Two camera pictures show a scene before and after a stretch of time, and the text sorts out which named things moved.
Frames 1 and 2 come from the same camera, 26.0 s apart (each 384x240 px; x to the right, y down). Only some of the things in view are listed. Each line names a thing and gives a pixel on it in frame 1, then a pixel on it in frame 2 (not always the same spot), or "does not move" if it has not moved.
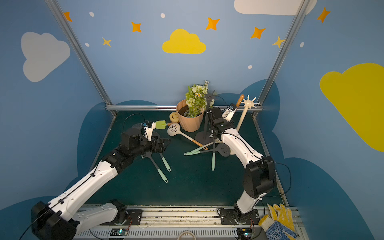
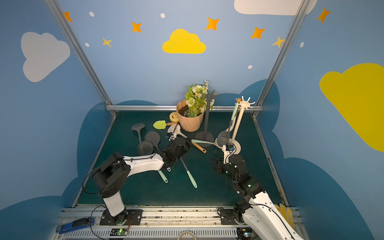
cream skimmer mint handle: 187,153 to 216,143
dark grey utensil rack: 205,138 does not move
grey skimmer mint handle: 223,149 to 188,173
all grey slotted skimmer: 137,125 does not move
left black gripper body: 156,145 to 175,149
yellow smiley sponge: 174,117 does not move
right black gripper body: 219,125 to 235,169
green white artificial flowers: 196,100 does not move
